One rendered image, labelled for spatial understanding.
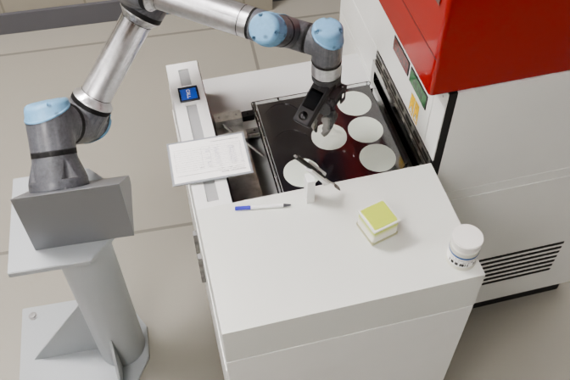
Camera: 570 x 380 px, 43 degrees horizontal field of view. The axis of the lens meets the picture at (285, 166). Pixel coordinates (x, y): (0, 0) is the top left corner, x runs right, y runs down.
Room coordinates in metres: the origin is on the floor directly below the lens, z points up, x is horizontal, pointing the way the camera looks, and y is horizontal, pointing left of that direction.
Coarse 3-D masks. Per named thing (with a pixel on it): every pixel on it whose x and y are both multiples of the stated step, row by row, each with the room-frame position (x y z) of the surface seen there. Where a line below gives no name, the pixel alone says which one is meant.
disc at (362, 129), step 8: (352, 120) 1.43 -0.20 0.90; (360, 120) 1.42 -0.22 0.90; (368, 120) 1.42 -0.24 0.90; (376, 120) 1.42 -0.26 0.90; (352, 128) 1.40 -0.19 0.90; (360, 128) 1.40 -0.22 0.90; (368, 128) 1.39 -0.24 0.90; (376, 128) 1.39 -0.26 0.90; (352, 136) 1.37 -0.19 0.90; (360, 136) 1.37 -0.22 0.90; (368, 136) 1.37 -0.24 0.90; (376, 136) 1.37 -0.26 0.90
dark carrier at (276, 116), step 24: (264, 120) 1.43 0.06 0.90; (288, 120) 1.43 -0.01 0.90; (336, 120) 1.43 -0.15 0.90; (384, 120) 1.42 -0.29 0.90; (288, 144) 1.34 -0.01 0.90; (312, 144) 1.33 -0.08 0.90; (360, 144) 1.33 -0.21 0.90; (384, 144) 1.33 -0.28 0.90; (336, 168) 1.25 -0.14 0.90; (360, 168) 1.25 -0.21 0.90
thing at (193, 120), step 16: (176, 64) 1.60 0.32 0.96; (192, 64) 1.60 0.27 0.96; (176, 80) 1.54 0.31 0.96; (192, 80) 1.54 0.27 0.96; (176, 96) 1.47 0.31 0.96; (176, 112) 1.41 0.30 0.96; (192, 112) 1.41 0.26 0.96; (208, 112) 1.41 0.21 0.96; (192, 128) 1.35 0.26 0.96; (208, 128) 1.34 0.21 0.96; (192, 192) 1.13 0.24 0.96; (208, 192) 1.13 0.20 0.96; (224, 192) 1.12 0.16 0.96
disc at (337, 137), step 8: (320, 128) 1.40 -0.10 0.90; (336, 128) 1.40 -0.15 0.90; (312, 136) 1.37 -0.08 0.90; (320, 136) 1.37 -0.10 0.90; (328, 136) 1.37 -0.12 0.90; (336, 136) 1.37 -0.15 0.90; (344, 136) 1.37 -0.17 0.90; (320, 144) 1.33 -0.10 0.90; (328, 144) 1.33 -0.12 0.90; (336, 144) 1.33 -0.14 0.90
